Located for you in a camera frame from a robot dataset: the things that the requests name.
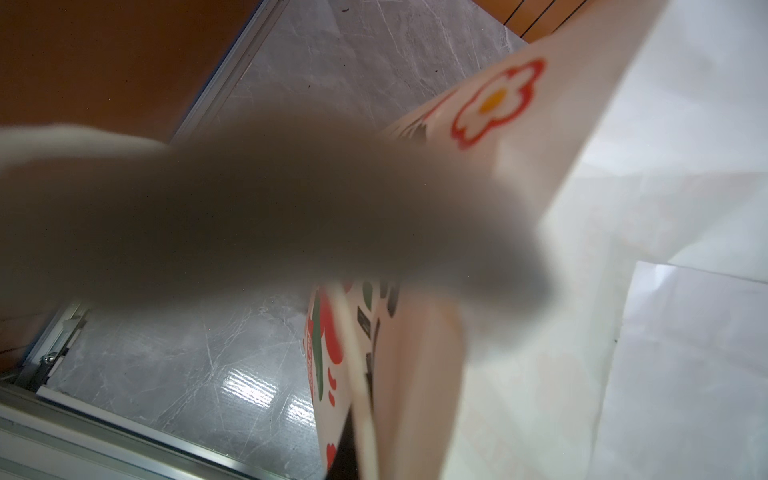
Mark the white floral paper bag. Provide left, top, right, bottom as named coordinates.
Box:
left=0, top=0, right=768, bottom=480

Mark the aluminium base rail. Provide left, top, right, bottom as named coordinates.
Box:
left=1, top=303, right=248, bottom=479

